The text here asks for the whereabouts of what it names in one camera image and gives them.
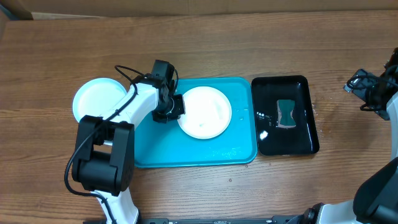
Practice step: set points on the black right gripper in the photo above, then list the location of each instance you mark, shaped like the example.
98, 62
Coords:
379, 111

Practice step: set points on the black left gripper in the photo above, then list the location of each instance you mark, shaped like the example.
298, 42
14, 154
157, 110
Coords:
179, 110

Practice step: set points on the pink plate with stain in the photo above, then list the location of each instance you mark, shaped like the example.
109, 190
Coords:
208, 112

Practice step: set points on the light blue plate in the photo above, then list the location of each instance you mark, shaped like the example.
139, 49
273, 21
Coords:
96, 97

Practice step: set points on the green and yellow sponge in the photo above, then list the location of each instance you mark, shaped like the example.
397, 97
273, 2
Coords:
285, 110

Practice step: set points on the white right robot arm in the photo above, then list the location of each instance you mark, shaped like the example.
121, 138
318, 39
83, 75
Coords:
376, 199

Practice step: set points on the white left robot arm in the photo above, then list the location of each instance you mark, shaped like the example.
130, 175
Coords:
103, 161

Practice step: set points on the teal plastic tray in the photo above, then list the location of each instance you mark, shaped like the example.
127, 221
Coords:
166, 145

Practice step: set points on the black water tray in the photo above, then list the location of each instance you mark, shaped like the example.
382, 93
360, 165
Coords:
274, 141

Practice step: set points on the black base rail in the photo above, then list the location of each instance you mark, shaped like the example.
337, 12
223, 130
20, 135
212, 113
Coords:
278, 219

